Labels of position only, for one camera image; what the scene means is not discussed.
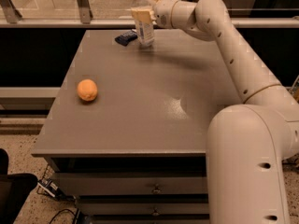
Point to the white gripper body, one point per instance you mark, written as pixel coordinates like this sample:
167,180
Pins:
163,14

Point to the clear plastic water bottle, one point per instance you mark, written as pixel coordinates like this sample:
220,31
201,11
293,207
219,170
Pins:
145,31

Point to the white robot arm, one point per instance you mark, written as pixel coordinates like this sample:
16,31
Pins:
246,143

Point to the dark blue rxbar wrapper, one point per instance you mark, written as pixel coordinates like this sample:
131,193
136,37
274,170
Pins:
126,38

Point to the orange fruit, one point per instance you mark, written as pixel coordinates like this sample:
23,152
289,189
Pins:
87,90

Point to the metal glass railing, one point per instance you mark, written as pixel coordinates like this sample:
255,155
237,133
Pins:
117,13

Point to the grey drawer cabinet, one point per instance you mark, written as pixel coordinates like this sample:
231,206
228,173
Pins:
147,126

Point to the top drawer knob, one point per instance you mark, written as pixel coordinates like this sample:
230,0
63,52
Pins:
156,189

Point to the drawer knob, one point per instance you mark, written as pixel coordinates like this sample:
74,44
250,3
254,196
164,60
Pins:
156,189
155,212

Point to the power strip on floor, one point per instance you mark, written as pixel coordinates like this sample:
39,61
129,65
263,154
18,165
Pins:
50,187

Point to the middle drawer knob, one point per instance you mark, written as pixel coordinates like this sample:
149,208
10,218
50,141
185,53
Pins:
155,212

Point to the black office chair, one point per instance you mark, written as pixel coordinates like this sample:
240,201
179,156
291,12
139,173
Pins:
14,190

